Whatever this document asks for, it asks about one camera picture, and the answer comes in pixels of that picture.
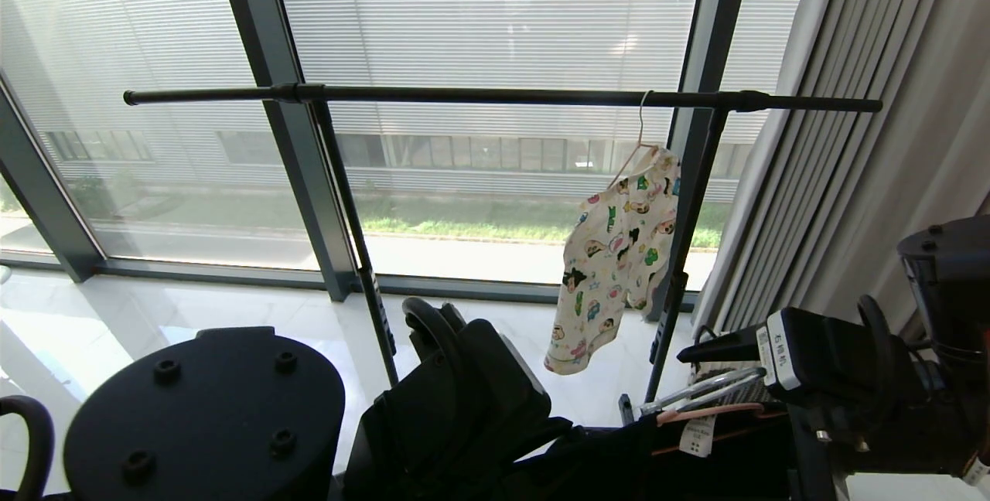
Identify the black garment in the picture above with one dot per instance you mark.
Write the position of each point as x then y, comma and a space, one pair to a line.
603, 462

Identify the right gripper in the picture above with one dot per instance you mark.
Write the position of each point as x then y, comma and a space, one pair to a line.
835, 362

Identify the beige curtain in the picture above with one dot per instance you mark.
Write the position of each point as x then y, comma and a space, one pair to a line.
851, 138

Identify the white laundry basket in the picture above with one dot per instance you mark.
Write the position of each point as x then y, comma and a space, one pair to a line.
727, 373

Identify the window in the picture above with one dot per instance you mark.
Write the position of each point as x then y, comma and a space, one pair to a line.
503, 22

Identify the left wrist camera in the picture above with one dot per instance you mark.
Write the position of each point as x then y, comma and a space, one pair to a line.
464, 393

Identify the pink clothes hanger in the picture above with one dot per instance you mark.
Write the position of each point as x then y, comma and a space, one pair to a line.
641, 118
704, 410

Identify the black clothes rack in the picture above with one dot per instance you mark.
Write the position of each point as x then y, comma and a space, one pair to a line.
464, 93

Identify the cream printed garment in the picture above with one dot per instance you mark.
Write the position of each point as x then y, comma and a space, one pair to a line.
611, 269

